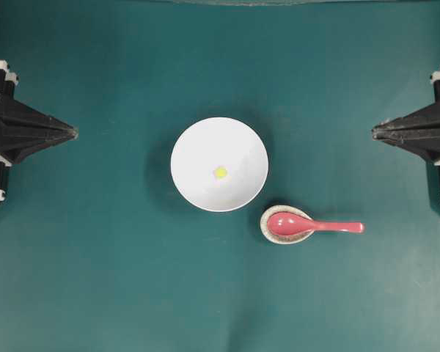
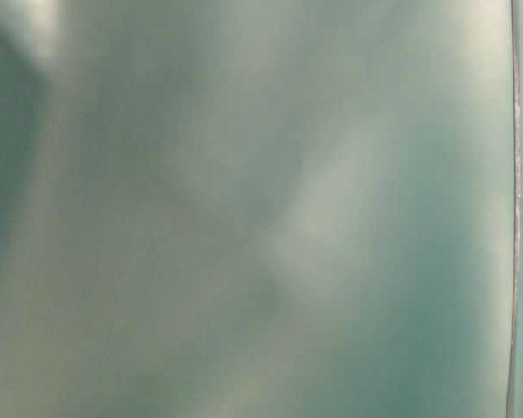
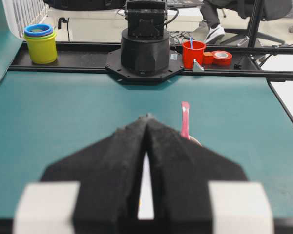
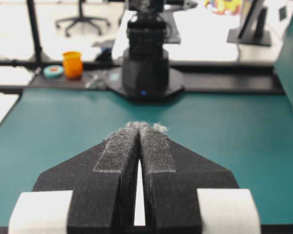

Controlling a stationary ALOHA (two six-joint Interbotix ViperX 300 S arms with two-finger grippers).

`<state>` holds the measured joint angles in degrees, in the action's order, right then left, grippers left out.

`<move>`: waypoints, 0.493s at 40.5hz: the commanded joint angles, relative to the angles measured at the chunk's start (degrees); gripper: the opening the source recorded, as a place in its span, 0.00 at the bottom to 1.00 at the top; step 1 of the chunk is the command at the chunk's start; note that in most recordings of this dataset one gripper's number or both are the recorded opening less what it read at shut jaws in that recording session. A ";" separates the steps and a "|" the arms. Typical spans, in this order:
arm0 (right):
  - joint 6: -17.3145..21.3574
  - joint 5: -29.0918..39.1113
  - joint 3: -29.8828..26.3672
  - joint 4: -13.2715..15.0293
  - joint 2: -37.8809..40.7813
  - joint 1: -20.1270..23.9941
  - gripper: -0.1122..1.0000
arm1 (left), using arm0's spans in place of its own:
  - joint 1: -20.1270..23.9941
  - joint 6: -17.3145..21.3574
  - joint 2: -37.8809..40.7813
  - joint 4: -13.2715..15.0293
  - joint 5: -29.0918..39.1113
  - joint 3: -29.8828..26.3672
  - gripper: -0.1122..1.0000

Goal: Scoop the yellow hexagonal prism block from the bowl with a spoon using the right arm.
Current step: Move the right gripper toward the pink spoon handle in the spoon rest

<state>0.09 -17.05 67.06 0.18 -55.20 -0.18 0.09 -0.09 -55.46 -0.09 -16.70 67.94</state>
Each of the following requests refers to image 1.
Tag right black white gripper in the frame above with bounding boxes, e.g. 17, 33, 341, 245
372, 70, 440, 184

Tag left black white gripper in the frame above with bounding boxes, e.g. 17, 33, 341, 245
0, 60, 78, 204

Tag pink plastic soup spoon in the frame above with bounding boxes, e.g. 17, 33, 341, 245
267, 212, 364, 236

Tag yellow hexagonal prism block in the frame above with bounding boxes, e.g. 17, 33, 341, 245
213, 166, 228, 180

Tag speckled ceramic spoon rest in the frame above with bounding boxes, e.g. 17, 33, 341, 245
260, 205, 313, 245

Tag white round bowl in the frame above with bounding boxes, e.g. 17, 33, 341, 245
170, 117, 268, 213

